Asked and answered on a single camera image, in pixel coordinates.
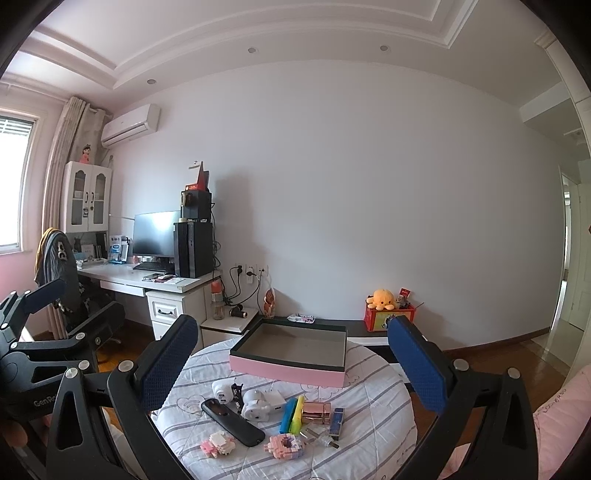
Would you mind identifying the white glass-door cabinet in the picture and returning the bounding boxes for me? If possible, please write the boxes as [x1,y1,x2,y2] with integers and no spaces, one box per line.
[62,161,114,234]

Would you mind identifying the white charger block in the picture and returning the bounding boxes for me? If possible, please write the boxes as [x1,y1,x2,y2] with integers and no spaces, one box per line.
[264,388,288,416]

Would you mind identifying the black power cables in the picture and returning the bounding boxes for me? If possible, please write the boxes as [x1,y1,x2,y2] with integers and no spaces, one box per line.
[224,272,266,308]

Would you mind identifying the yellow plastic bar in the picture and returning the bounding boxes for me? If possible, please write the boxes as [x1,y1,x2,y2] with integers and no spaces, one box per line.
[290,395,306,432]

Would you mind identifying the rose gold metallic case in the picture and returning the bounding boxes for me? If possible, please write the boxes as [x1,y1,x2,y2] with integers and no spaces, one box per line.
[301,401,332,424]

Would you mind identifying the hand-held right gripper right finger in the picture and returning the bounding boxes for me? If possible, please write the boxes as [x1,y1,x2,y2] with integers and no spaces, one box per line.
[387,315,540,480]

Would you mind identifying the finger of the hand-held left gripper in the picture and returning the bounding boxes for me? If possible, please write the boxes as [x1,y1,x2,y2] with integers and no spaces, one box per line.
[0,278,69,344]
[0,336,100,389]

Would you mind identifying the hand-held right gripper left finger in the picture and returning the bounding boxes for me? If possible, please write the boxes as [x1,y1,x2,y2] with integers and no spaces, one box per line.
[45,315,200,480]

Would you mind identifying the window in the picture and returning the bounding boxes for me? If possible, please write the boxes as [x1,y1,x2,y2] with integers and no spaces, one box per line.
[0,108,40,254]

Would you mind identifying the grey jacket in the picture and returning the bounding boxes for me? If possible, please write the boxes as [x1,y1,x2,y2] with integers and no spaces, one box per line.
[33,227,77,296]

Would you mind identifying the black box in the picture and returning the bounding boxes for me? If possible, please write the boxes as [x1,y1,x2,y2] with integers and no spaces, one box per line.
[180,190,213,223]

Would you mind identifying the striped white tablecloth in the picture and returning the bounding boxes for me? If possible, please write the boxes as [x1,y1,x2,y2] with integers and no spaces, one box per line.
[151,339,419,480]

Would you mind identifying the blue packet box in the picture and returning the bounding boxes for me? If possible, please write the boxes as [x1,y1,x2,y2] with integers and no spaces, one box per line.
[108,234,130,264]

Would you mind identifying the white animal-shaped toy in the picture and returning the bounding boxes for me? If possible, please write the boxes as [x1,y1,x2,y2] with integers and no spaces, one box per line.
[240,387,273,422]

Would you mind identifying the white door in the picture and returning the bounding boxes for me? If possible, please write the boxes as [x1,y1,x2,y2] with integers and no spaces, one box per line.
[556,171,591,333]

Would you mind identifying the white desk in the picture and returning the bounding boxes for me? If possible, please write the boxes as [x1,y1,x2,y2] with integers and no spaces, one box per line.
[76,258,222,344]

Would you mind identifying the pink printed bed sheet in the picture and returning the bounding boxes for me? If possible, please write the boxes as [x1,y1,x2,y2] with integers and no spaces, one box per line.
[531,364,591,480]

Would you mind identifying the pink block donut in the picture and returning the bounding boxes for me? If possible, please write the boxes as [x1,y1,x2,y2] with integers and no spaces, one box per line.
[264,433,308,461]

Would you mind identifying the blue plastic bar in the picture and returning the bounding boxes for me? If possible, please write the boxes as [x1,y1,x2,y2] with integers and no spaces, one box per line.
[280,398,298,433]

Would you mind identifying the black computer monitor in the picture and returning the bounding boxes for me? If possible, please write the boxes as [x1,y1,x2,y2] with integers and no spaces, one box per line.
[131,211,182,271]

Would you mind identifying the black office chair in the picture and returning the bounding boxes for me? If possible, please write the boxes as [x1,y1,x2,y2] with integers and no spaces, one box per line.
[34,228,127,370]

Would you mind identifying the white plug adapter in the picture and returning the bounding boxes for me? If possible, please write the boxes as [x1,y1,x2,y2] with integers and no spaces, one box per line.
[211,379,237,406]

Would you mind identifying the pink storage box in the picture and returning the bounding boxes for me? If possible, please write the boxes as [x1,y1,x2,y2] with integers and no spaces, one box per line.
[229,318,348,388]

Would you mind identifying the person's left hand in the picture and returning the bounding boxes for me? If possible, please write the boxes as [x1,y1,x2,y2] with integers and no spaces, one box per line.
[0,419,27,449]

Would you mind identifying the small pink block figure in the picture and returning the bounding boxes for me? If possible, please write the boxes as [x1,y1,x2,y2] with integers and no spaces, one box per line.
[200,431,235,459]

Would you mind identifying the white air conditioner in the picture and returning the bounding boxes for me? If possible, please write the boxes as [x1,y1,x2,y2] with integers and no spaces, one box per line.
[100,103,161,148]

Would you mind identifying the black computer tower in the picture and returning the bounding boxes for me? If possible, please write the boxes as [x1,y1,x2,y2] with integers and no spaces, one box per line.
[173,220,215,279]

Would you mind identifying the white side cabinet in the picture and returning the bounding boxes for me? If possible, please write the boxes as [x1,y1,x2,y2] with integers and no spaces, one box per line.
[199,306,259,352]

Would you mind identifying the red printed box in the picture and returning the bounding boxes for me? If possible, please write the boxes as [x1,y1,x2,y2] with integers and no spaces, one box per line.
[363,302,417,332]

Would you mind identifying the clear glass bottle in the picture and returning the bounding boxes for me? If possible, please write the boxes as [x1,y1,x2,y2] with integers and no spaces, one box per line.
[299,427,340,449]

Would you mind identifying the bottle with orange cap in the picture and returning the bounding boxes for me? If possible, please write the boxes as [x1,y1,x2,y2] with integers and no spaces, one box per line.
[210,281,227,321]

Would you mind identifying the orange octopus plush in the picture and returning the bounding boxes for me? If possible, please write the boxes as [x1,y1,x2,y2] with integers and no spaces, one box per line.
[366,288,398,311]

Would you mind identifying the black silicone case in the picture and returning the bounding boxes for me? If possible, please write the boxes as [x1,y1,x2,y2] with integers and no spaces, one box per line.
[201,398,266,448]

